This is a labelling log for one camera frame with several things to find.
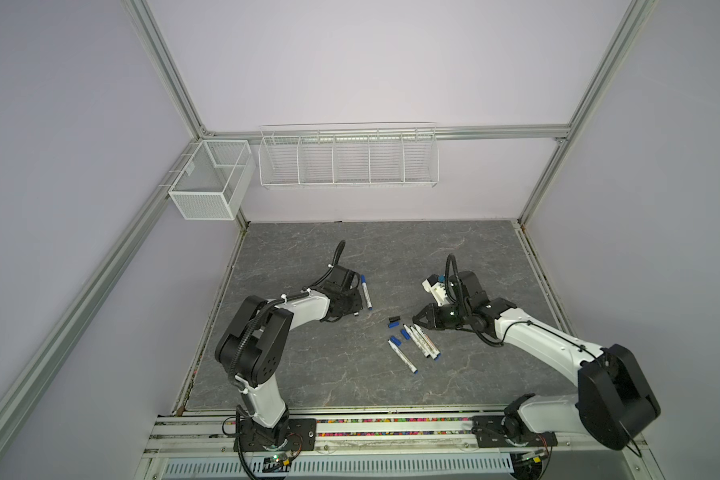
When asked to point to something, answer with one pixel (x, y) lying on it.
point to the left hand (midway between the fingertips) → (359, 305)
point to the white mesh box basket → (212, 179)
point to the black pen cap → (394, 319)
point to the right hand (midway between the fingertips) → (415, 322)
